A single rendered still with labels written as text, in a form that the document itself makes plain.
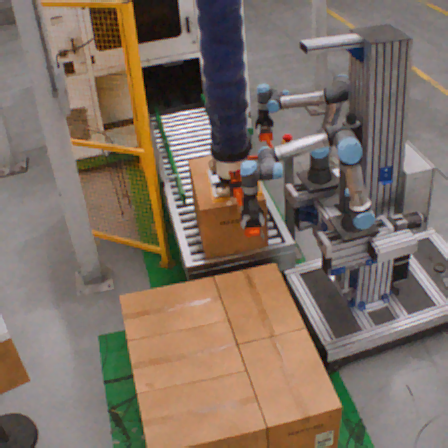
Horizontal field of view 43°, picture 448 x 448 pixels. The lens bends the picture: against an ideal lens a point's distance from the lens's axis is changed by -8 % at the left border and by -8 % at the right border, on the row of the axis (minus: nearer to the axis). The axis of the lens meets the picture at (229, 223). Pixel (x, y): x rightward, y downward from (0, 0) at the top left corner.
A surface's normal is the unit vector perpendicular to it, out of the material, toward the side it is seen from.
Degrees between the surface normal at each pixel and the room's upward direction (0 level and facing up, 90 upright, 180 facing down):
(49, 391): 0
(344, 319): 0
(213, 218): 90
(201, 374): 0
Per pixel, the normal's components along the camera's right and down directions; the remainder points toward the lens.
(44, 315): -0.07, -0.80
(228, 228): 0.18, 0.58
